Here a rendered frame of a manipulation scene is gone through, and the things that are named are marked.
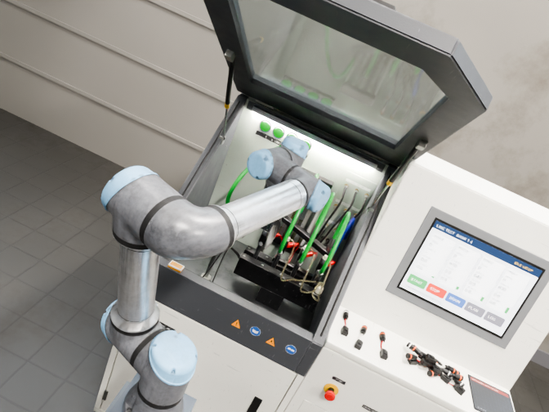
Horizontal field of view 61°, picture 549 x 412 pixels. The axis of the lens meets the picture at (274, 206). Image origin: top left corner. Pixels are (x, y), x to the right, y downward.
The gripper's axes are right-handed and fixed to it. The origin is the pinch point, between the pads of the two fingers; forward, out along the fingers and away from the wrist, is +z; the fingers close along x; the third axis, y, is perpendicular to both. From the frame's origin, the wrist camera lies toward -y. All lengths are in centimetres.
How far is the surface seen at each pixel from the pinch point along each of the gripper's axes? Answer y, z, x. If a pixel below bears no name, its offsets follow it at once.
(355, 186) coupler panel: -56, -9, 24
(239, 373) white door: -2, 56, 14
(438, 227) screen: -34, -17, 54
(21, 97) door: -207, 104, -248
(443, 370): -13, 22, 76
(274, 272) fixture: -24.5, 24.3, 9.7
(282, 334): -2.3, 30.6, 21.3
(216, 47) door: -210, -2, -101
